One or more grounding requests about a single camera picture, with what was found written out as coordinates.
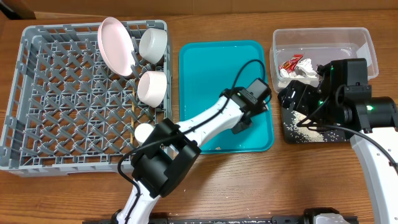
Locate white paper cup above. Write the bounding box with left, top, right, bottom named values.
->
left=134, top=123, right=154, bottom=146

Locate wooden chopstick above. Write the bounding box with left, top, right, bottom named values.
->
left=130, top=89, right=136, bottom=144

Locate grey bowl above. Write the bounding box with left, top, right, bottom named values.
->
left=139, top=28, right=168, bottom=64

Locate large white plate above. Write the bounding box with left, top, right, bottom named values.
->
left=97, top=17, right=136, bottom=77

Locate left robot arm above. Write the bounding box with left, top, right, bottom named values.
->
left=111, top=78, right=272, bottom=223

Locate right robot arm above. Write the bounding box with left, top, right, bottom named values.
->
left=278, top=58, right=397, bottom=223

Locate grey dishwasher rack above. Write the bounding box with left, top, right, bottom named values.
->
left=1, top=23, right=172, bottom=177

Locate crumpled white paper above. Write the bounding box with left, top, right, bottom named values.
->
left=279, top=58, right=318, bottom=78

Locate black tray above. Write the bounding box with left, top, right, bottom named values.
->
left=279, top=105, right=354, bottom=144

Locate spilled rice pile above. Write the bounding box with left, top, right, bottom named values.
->
left=282, top=110, right=351, bottom=143

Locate red snack wrapper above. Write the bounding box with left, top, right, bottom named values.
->
left=279, top=54, right=303, bottom=73

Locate clear plastic bin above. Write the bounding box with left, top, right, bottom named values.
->
left=269, top=27, right=379, bottom=93

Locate teal plastic tray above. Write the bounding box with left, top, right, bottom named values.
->
left=179, top=40, right=275, bottom=154

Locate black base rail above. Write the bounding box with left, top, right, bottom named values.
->
left=149, top=214, right=359, bottom=224

